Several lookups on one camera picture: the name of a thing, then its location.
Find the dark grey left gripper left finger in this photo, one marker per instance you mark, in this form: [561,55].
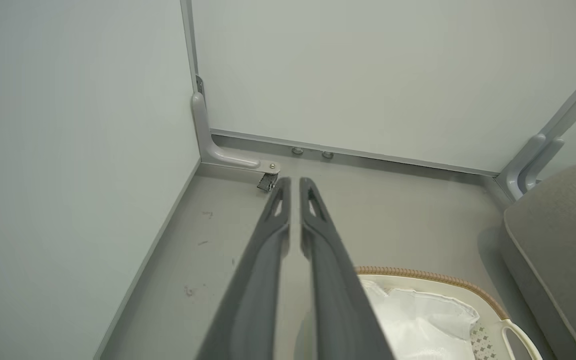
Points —
[258,280]

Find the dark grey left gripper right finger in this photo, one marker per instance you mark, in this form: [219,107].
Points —
[333,285]

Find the white cloth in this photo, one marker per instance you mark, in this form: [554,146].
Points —
[418,320]

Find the grey fabric sofa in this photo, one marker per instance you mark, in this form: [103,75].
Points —
[563,250]

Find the small round levelling glide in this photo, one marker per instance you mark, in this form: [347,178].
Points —
[297,150]
[327,155]

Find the grey partition foot with caster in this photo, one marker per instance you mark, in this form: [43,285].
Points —
[218,155]

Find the white laundry basket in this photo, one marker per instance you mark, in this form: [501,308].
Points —
[488,305]

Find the grey curved partition foot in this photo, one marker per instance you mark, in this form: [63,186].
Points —
[518,170]
[548,160]

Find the grey partition bottom rail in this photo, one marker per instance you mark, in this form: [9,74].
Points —
[368,154]

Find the grey partition corner post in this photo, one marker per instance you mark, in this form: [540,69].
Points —
[190,45]

